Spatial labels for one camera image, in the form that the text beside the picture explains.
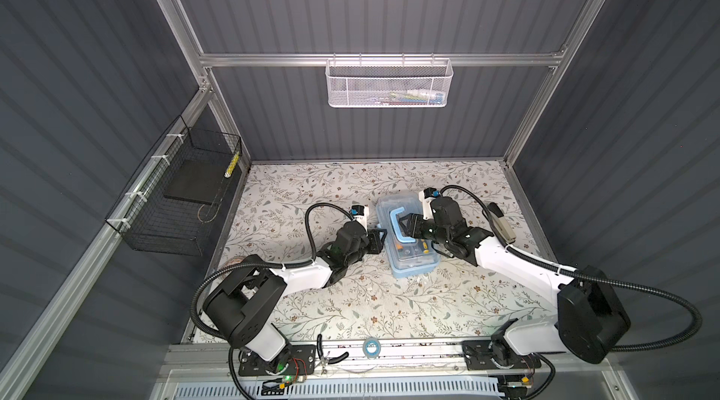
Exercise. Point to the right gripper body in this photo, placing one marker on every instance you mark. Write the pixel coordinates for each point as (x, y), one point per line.
(434, 235)

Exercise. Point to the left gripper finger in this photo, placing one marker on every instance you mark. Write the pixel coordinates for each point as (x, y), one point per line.
(377, 236)
(375, 248)

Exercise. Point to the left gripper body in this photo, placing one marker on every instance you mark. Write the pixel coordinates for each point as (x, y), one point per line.
(362, 249)

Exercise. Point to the blue plastic tool box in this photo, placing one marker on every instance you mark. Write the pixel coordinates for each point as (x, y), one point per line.
(408, 255)

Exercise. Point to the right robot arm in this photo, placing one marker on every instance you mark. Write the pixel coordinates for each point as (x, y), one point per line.
(589, 319)

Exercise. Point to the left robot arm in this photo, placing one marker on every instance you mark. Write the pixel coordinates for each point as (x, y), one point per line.
(241, 305)

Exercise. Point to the black stapler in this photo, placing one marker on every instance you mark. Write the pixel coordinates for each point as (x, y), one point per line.
(501, 225)

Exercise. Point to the blue tape roll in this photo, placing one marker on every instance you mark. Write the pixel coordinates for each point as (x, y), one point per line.
(372, 348)

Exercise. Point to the brown tape roll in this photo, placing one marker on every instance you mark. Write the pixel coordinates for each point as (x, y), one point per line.
(234, 260)

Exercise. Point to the yellow marker in basket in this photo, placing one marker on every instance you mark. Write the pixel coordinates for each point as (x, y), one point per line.
(232, 165)

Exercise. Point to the white wire mesh basket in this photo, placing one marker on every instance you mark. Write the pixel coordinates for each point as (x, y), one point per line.
(388, 83)

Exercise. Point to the black wire basket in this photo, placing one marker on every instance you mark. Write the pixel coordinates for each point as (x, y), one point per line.
(177, 203)

